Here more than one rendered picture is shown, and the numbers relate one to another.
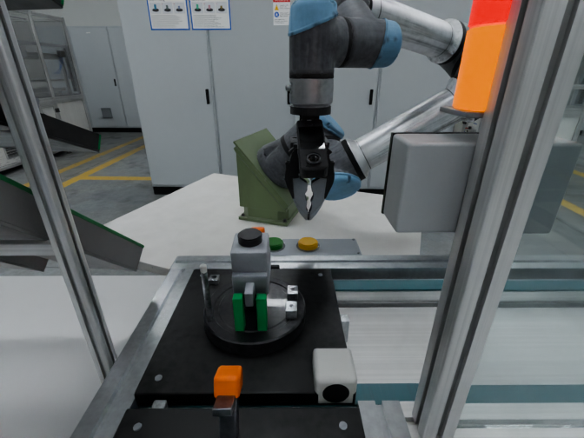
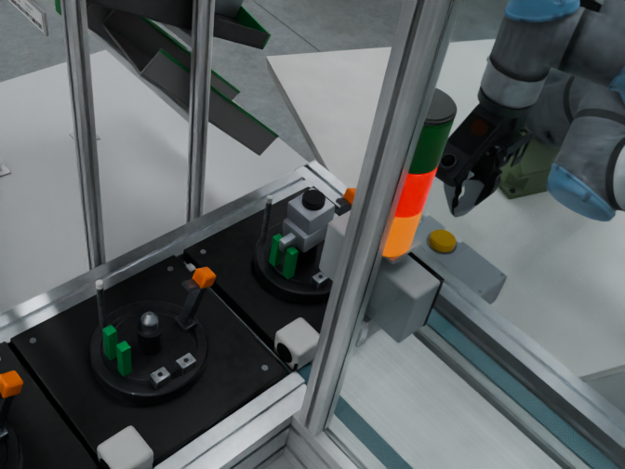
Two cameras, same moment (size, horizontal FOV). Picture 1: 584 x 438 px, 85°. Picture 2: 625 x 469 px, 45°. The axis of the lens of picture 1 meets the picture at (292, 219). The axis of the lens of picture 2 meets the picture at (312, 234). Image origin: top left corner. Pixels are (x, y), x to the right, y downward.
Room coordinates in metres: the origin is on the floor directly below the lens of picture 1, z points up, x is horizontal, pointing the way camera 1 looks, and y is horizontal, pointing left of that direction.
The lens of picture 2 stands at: (-0.20, -0.41, 1.75)
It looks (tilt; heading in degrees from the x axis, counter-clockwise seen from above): 45 degrees down; 39
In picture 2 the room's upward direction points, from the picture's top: 12 degrees clockwise
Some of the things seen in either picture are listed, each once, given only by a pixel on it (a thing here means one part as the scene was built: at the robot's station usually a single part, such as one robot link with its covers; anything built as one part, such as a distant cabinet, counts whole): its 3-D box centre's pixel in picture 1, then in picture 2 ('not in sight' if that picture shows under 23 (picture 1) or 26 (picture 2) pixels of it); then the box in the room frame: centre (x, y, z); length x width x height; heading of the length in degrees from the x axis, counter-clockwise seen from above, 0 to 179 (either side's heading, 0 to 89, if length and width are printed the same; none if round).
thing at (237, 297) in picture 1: (239, 312); (276, 249); (0.31, 0.06, 1.01); 0.01 x 0.01 x 0.05; 0
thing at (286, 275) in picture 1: (255, 321); (302, 269); (0.35, 0.05, 0.96); 0.24 x 0.24 x 0.02; 0
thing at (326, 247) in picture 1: (307, 258); not in sight; (0.57, -0.03, 0.93); 0.21 x 0.07 x 0.06; 90
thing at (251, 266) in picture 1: (250, 262); (306, 219); (0.34, 0.05, 1.07); 0.08 x 0.04 x 0.07; 1
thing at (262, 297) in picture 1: (262, 312); (290, 262); (0.31, 0.04, 1.01); 0.01 x 0.01 x 0.05; 0
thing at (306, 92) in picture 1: (308, 93); not in sight; (0.59, -0.03, 1.25); 0.08 x 0.08 x 0.05
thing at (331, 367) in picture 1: (333, 375); (297, 343); (0.26, -0.05, 0.97); 0.05 x 0.05 x 0.04; 0
